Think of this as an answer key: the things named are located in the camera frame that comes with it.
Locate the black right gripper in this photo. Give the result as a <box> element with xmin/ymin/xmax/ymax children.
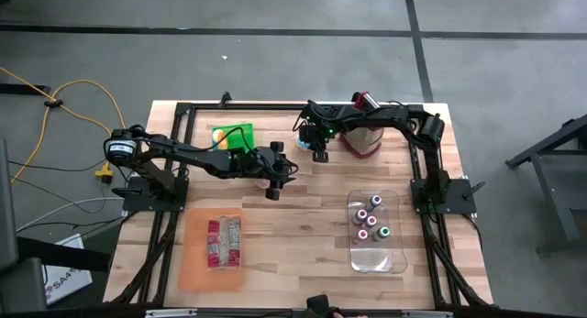
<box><xmin>297</xmin><ymin>110</ymin><xmax>335</xmax><ymax>164</ymax></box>

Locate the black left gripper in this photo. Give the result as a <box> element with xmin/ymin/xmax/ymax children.
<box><xmin>227</xmin><ymin>140</ymin><xmax>298</xmax><ymax>202</ymax></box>

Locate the red snack bag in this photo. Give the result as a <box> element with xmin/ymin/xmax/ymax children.
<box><xmin>206</xmin><ymin>216</ymin><xmax>243</xmax><ymax>269</ymax></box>

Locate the green food colouring bottle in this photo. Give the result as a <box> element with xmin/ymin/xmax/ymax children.
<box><xmin>371</xmin><ymin>225</ymin><xmax>392</xmax><ymax>243</ymax></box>

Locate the metal box grater red trim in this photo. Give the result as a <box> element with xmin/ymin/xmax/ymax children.
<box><xmin>339</xmin><ymin>91</ymin><xmax>385</xmax><ymax>159</ymax></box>

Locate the green plastic basket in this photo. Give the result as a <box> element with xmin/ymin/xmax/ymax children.
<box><xmin>211</xmin><ymin>122</ymin><xmax>255</xmax><ymax>153</ymax></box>

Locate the clear plastic tray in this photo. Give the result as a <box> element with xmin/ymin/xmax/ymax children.
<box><xmin>346</xmin><ymin>188</ymin><xmax>409</xmax><ymax>276</ymax></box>

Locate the orange translucent plastic bin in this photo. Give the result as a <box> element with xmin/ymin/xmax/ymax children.
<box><xmin>177</xmin><ymin>206</ymin><xmax>246</xmax><ymax>293</ymax></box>

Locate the black rounded device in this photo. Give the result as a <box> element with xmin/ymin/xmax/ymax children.
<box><xmin>305</xmin><ymin>293</ymin><xmax>343</xmax><ymax>318</ymax></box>

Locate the black metal stand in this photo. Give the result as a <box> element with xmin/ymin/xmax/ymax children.
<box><xmin>504</xmin><ymin>112</ymin><xmax>587</xmax><ymax>246</ymax></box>

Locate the white labelled box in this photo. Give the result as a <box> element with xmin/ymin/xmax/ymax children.
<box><xmin>43</xmin><ymin>234</ymin><xmax>94</xmax><ymax>306</ymax></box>

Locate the black equipment cart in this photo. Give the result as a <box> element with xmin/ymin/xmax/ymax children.
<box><xmin>0</xmin><ymin>138</ymin><xmax>112</xmax><ymax>315</ymax></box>

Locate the black metal table frame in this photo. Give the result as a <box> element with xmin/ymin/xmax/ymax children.
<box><xmin>109</xmin><ymin>101</ymin><xmax>494</xmax><ymax>310</ymax></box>

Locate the silver metal bracket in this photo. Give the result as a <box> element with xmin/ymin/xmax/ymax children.
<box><xmin>145</xmin><ymin>308</ymin><xmax>198</xmax><ymax>318</ymax></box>
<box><xmin>401</xmin><ymin>310</ymin><xmax>454</xmax><ymax>318</ymax></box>

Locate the white floor cable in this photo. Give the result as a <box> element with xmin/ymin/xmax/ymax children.
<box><xmin>16</xmin><ymin>196</ymin><xmax>126</xmax><ymax>234</ymax></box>

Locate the yellow extension cable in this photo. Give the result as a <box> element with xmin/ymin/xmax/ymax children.
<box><xmin>0</xmin><ymin>65</ymin><xmax>127</xmax><ymax>184</ymax></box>

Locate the black floor strap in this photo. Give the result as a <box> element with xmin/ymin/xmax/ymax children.
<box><xmin>0</xmin><ymin>82</ymin><xmax>51</xmax><ymax>97</ymax></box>

